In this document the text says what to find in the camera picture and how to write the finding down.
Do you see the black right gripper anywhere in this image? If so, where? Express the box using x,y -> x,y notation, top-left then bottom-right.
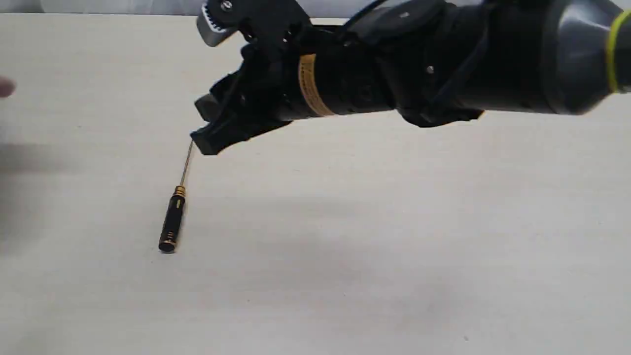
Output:
191,0 -> 396,156

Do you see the black gold precision screwdriver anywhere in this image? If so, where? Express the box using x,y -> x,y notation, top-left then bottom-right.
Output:
158,141 -> 194,254

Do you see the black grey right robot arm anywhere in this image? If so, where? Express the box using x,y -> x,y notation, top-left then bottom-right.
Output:
191,0 -> 631,155

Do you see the open bare human hand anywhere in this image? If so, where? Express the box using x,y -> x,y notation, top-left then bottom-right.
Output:
0,76 -> 16,99

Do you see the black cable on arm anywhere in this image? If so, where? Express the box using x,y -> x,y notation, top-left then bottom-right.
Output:
340,0 -> 390,30

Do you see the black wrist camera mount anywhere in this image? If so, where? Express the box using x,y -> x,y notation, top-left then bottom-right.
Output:
343,0 -> 448,44

